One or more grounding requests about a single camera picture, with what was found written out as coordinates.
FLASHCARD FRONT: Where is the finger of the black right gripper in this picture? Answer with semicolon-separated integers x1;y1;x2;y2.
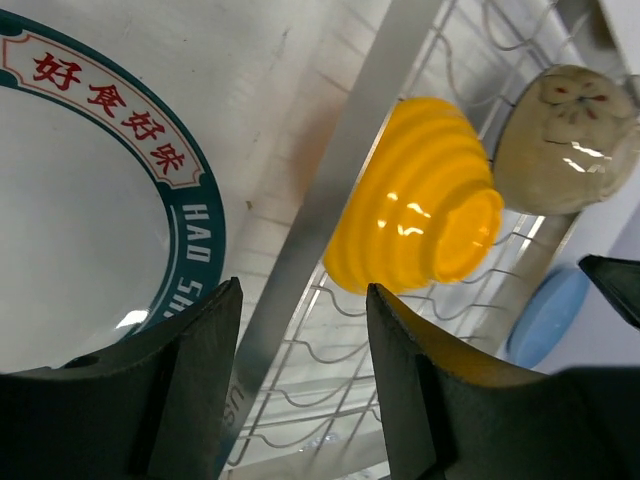
578;255;640;330

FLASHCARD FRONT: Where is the light blue plate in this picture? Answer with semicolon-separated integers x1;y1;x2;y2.
506;267;590;369

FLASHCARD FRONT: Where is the white plate green rim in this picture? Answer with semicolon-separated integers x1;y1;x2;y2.
1;11;226;373

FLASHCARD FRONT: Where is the steel wire dish rack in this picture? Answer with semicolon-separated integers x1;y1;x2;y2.
214;1;639;479

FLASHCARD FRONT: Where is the yellow ribbed bowl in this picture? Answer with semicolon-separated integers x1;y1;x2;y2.
323;97;504;295

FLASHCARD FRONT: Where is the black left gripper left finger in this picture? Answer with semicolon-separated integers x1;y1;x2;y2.
1;278;243;479

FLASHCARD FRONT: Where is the black bowl floral outside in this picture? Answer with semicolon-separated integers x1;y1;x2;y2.
492;64;639;216

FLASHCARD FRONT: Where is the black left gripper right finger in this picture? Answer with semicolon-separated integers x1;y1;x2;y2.
366;284;639;479

